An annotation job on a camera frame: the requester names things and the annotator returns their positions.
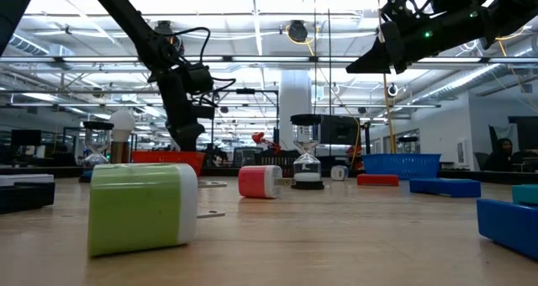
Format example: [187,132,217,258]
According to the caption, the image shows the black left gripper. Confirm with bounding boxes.
[157,66,206,151]

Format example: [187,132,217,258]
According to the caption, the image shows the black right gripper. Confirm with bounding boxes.
[345,0,425,75]

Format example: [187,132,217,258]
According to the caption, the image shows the red plastic basket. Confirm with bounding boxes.
[131,150,206,177]

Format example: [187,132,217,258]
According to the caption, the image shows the black and white spool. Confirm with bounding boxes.
[289,114,325,190]

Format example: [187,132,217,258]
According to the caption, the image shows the purple white USB charger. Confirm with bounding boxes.
[330,164,350,182]

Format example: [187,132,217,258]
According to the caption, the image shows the red card box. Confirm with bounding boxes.
[356,173,399,188]

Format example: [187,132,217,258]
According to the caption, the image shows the dark blue card box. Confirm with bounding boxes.
[409,177,483,199]

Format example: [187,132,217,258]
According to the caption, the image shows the light blue card box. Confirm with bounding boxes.
[511,183,538,206]

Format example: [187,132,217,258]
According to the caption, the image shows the white bulb table lamp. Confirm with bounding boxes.
[108,108,137,165]

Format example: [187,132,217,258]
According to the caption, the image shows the red background machine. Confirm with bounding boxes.
[251,131,282,153]

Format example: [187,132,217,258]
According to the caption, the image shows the black equipment box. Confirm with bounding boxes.
[321,114,361,146]

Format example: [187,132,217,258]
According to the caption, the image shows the white pillar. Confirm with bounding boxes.
[279,69,312,151]

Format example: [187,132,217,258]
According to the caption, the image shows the blue plastic basket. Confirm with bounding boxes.
[361,153,442,181]

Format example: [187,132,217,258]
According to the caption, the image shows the person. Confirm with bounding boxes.
[483,137,519,172]

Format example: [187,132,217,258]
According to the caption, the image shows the black computer monitor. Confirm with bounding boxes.
[10,129,43,147]
[507,116,538,152]

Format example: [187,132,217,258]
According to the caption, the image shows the black digital thermometer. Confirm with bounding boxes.
[0,182,56,215]

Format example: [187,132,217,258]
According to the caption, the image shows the yellow cable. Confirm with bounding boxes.
[375,0,398,156]

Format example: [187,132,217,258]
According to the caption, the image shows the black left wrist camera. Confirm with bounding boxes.
[183,62,215,96]

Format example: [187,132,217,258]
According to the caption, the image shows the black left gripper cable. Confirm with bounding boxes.
[167,24,236,106]

